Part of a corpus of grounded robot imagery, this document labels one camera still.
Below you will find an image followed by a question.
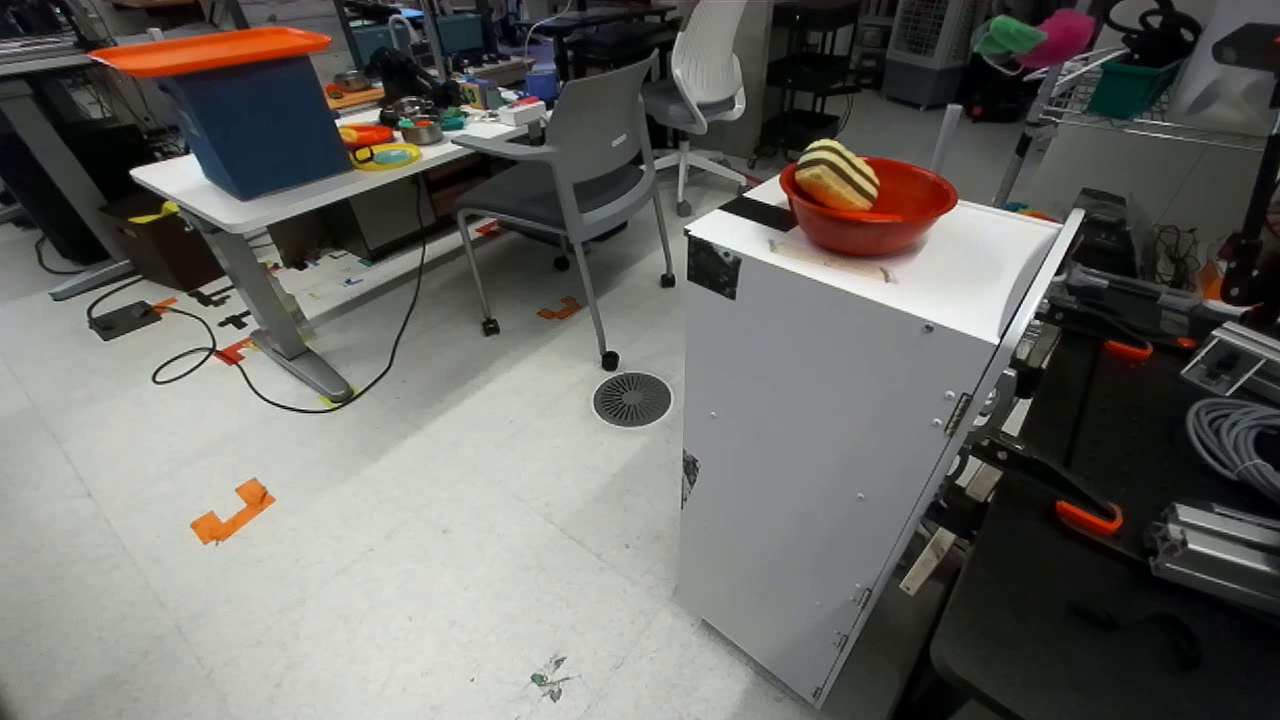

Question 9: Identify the yellow sandwich plush toy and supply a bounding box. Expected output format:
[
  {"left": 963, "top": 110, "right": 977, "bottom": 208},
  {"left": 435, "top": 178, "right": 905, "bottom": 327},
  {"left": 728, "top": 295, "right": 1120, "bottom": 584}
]
[{"left": 791, "top": 134, "right": 883, "bottom": 215}]

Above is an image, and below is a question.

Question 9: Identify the red plastic bowl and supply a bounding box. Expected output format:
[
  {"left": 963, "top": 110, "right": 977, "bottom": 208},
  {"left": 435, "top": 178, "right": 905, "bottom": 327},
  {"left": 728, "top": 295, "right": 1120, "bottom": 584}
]
[{"left": 776, "top": 155, "right": 961, "bottom": 259}]

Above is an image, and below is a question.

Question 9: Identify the round floor drain cover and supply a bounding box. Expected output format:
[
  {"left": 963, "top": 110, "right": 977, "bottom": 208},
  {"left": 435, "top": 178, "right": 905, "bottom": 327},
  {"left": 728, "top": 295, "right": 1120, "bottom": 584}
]
[{"left": 592, "top": 369, "right": 677, "bottom": 433}]

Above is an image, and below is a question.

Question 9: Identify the white cabinet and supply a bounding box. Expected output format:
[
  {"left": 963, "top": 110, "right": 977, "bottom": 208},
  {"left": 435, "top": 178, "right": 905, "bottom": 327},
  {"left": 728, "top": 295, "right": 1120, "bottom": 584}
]
[{"left": 671, "top": 171, "right": 1086, "bottom": 706}]

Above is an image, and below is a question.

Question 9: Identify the black flat pad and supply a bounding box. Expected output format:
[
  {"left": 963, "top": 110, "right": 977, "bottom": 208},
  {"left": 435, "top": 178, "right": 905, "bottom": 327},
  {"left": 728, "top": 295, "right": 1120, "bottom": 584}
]
[{"left": 717, "top": 191, "right": 799, "bottom": 230}]

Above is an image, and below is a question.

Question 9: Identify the grey office chair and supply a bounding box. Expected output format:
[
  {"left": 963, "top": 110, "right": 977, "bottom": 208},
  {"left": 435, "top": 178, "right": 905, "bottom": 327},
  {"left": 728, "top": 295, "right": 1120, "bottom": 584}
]
[{"left": 457, "top": 51, "right": 681, "bottom": 377}]

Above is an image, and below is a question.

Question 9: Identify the white swivel chair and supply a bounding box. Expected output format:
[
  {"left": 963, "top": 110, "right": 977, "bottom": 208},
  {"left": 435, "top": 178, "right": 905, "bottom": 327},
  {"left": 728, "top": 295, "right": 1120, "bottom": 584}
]
[{"left": 644, "top": 0, "right": 757, "bottom": 215}]

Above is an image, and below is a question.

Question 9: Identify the white desk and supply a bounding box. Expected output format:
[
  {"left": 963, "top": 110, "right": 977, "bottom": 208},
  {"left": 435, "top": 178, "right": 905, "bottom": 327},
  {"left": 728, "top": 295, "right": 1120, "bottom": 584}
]
[{"left": 127, "top": 96, "right": 552, "bottom": 402}]

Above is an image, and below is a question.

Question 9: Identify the blue bin with orange lid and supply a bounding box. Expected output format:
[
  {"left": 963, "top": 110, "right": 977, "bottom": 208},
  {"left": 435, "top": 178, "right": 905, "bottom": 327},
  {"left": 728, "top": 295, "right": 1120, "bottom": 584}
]
[{"left": 87, "top": 18, "right": 351, "bottom": 200}]

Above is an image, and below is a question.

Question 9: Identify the black power brick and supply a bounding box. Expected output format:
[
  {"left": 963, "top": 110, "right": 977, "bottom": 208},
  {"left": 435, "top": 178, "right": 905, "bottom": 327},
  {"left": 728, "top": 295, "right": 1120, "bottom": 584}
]
[{"left": 87, "top": 295, "right": 162, "bottom": 344}]

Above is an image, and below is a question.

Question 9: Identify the silver box with black square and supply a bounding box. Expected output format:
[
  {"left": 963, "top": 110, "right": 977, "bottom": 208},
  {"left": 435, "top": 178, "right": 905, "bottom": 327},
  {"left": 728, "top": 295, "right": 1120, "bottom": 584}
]
[{"left": 1176, "top": 314, "right": 1280, "bottom": 402}]

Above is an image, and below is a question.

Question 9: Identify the silver aluminium extrusion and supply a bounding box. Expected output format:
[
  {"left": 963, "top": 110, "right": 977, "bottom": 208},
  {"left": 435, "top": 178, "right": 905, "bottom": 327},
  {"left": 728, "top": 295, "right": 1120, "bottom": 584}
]
[{"left": 1144, "top": 496, "right": 1280, "bottom": 617}]

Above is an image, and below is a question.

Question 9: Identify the black floor cable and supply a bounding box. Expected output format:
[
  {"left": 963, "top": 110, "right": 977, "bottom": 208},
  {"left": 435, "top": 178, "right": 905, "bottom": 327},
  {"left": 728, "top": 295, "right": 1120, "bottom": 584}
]
[{"left": 85, "top": 171, "right": 432, "bottom": 415}]

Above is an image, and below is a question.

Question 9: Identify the black clamp with orange handle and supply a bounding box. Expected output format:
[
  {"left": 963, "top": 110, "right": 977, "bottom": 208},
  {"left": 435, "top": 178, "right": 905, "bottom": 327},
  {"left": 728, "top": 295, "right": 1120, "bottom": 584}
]
[
  {"left": 972, "top": 433, "right": 1128, "bottom": 542},
  {"left": 1065, "top": 264, "right": 1157, "bottom": 369}
]

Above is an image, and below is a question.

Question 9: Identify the grey cable bundle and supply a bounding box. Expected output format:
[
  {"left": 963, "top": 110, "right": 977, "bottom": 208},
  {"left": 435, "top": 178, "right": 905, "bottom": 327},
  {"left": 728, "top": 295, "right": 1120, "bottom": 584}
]
[{"left": 1184, "top": 390, "right": 1280, "bottom": 505}]

